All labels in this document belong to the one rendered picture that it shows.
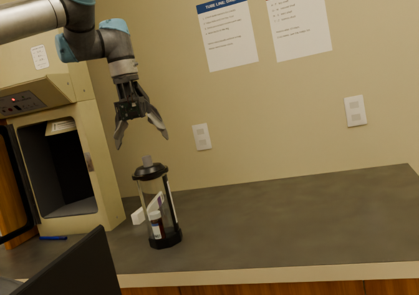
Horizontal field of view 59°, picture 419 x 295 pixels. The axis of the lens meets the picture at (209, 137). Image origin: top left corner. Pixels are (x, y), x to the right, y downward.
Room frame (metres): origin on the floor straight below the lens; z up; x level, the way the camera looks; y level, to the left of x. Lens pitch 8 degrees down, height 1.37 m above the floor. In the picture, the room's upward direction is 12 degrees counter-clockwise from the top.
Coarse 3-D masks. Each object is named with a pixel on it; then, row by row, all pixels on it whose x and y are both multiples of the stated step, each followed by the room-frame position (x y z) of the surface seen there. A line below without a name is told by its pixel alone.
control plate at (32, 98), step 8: (8, 96) 1.24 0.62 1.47; (16, 96) 1.24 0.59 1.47; (24, 96) 1.24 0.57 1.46; (32, 96) 1.23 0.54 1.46; (0, 104) 1.28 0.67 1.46; (8, 104) 1.28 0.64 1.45; (16, 104) 1.27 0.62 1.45; (24, 104) 1.27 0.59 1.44; (32, 104) 1.27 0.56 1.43; (40, 104) 1.26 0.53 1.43; (0, 112) 1.32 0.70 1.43; (8, 112) 1.31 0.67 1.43; (16, 112) 1.31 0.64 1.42
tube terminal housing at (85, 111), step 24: (0, 48) 1.35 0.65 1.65; (24, 48) 1.32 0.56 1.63; (48, 48) 1.29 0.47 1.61; (0, 72) 1.36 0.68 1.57; (24, 72) 1.33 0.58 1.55; (48, 72) 1.30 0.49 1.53; (72, 72) 1.29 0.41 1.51; (24, 120) 1.35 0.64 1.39; (96, 120) 1.35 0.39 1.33; (96, 144) 1.31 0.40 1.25; (96, 168) 1.28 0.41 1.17; (96, 192) 1.28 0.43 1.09; (72, 216) 1.32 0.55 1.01; (96, 216) 1.29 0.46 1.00; (120, 216) 1.34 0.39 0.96
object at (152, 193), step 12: (144, 180) 1.02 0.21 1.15; (156, 180) 1.02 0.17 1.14; (144, 192) 1.03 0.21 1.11; (156, 192) 1.02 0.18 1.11; (144, 204) 1.03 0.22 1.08; (156, 204) 1.02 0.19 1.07; (156, 216) 1.02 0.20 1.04; (168, 216) 1.03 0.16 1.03; (156, 228) 1.02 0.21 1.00; (168, 228) 1.03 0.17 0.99
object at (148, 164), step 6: (144, 156) 1.07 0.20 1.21; (150, 156) 1.06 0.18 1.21; (144, 162) 1.05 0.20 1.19; (150, 162) 1.06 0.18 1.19; (138, 168) 1.06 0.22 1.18; (144, 168) 1.04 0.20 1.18; (150, 168) 1.03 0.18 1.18; (156, 168) 1.03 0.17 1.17; (162, 168) 1.05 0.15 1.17; (138, 174) 1.03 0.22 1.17; (144, 174) 1.02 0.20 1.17
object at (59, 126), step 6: (48, 120) 1.37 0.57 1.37; (54, 120) 1.35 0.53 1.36; (60, 120) 1.34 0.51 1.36; (66, 120) 1.34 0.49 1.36; (72, 120) 1.35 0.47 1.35; (48, 126) 1.36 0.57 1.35; (54, 126) 1.34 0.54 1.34; (60, 126) 1.33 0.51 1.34; (66, 126) 1.33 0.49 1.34; (72, 126) 1.34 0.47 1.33; (48, 132) 1.34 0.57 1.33; (54, 132) 1.33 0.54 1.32; (60, 132) 1.32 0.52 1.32
